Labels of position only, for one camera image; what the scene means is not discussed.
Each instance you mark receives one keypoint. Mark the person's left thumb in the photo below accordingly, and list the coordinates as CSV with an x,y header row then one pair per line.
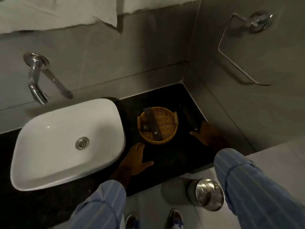
x,y
148,164

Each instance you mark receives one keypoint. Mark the person's right hand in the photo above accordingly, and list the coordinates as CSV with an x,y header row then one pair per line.
x,y
213,138

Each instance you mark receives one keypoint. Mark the white ceramic sink basin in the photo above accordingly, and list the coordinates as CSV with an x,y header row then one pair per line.
x,y
59,150

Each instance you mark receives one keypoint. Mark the round wicker basket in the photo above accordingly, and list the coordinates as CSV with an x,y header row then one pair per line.
x,y
166,126

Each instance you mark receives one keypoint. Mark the white hanging towel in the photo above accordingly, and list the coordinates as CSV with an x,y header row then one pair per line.
x,y
47,11

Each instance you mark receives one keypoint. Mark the chrome wall faucet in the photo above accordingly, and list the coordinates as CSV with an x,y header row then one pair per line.
x,y
35,76

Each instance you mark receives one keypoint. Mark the small dark packet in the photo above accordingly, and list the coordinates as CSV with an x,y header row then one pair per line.
x,y
144,124

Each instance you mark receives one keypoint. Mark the person's right forearm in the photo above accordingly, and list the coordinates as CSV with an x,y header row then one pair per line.
x,y
257,195

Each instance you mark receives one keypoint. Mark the person's left forearm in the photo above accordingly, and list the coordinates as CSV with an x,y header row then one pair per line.
x,y
102,207

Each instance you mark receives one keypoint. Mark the long dark flat packet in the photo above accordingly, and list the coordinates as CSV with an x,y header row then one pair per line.
x,y
152,123

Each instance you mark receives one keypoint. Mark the person's right thumb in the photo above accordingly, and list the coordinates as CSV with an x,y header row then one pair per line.
x,y
196,136

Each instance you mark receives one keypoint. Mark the person's left hand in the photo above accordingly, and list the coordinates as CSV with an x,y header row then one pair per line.
x,y
134,162

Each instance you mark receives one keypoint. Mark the steel waste bin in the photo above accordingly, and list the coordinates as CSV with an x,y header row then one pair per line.
x,y
207,194

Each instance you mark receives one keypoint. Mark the chrome sink drain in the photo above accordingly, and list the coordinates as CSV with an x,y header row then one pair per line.
x,y
82,143

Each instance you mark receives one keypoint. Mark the person's shoe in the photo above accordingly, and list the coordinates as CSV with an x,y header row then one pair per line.
x,y
131,222
175,219

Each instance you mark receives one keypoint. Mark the person's right shoe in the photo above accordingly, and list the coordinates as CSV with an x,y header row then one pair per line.
x,y
175,219

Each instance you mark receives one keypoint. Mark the person's left shoe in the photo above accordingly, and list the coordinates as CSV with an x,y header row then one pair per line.
x,y
131,222

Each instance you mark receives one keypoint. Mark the dark sachet packet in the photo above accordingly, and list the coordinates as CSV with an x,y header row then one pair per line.
x,y
189,118

